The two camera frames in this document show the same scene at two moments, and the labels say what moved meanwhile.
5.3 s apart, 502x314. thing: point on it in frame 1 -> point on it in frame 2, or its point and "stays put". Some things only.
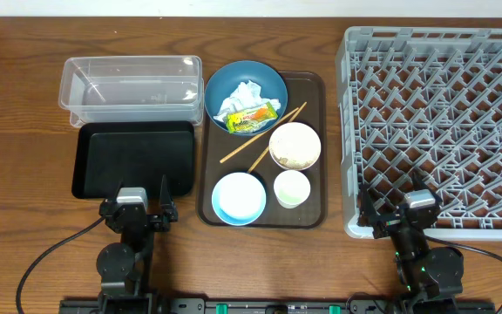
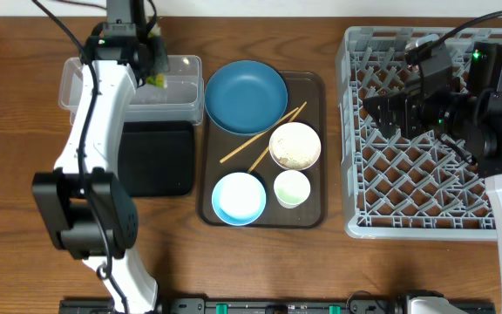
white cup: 291,188 stays put
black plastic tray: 107,156 stays put
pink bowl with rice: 294,146 stays put
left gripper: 169,214 -> 158,44
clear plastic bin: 132,88 stays put
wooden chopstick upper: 259,135 stays put
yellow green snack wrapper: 250,119 -> 159,80
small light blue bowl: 239,199 stays put
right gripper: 369,216 -> 390,105
